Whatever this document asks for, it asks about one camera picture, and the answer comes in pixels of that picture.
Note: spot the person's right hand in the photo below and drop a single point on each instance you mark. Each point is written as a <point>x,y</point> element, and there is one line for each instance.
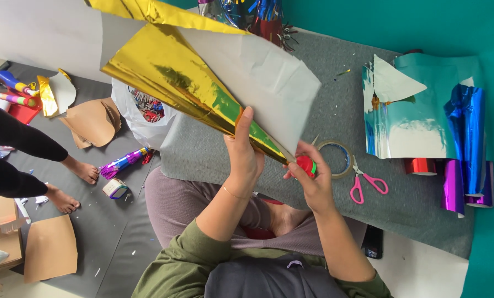
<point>315,186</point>

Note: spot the white plastic bag of scraps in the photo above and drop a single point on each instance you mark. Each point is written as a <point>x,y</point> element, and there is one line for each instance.
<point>145,120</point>

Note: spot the clear tape roll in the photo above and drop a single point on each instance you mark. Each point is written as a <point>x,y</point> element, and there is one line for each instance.
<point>349,159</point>

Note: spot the gold foil paper scrap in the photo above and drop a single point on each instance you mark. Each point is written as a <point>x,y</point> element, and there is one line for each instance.
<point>54,95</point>

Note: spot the gold foil paper sheet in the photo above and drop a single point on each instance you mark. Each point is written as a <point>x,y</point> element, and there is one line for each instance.
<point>168,70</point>

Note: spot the purple foil party horn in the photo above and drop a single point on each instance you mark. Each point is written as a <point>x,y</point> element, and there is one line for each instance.
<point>123,162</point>

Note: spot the heap of brown cardboard pieces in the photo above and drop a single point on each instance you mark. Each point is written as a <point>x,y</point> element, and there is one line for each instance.
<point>94,122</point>

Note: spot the teal foil paper sheet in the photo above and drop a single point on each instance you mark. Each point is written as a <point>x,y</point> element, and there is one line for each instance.
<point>412,120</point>

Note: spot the grey felt mat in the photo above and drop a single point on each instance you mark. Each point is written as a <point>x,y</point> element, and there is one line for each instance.
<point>338,87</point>

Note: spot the person's left hand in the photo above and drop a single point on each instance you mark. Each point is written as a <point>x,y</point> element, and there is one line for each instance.
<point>243,159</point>

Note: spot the red foil paper roll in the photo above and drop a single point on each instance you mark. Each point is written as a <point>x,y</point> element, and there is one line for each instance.
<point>420,166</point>

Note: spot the red foil tassel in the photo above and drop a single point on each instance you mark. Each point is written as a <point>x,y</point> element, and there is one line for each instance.
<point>147,157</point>

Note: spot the purple foil paper roll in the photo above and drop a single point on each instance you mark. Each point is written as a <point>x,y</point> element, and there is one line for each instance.
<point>485,194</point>
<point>453,186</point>

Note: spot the brown cardboard box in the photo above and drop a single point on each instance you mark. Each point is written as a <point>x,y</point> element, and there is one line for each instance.
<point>0,238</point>

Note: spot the blue foil paper roll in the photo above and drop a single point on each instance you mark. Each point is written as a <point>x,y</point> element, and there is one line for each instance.
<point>472,136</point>

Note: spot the red tray of party horns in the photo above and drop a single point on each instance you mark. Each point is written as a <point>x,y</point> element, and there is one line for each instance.
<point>17,101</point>

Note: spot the brown cardboard sheet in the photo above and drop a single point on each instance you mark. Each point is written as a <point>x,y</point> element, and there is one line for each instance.
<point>50,249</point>

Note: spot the heap of foil tassels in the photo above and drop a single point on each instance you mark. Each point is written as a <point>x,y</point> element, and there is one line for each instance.
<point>255,16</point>

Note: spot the dark grey floor mat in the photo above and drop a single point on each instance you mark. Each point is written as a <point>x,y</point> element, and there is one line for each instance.
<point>106,231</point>

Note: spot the black phone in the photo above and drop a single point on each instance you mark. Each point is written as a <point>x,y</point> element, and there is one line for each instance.
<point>373,242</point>

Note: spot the person's bare foot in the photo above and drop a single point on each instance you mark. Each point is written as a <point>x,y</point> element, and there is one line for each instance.
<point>286,217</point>

